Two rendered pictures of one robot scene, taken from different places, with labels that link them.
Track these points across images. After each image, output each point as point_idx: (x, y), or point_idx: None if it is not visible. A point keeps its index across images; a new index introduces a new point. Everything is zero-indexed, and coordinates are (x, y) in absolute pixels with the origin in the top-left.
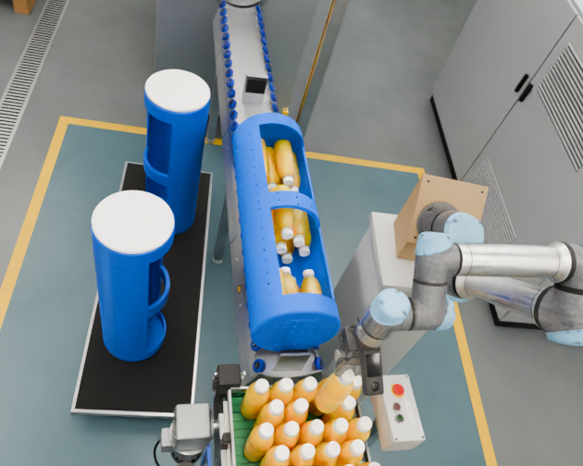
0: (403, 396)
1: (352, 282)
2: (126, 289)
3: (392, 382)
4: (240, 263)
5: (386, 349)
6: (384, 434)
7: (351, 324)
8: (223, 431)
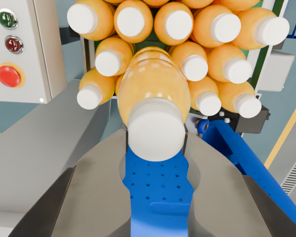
0: (0, 64)
1: None
2: (272, 186)
3: (20, 90)
4: None
5: (45, 120)
6: (44, 3)
7: (78, 148)
8: (253, 56)
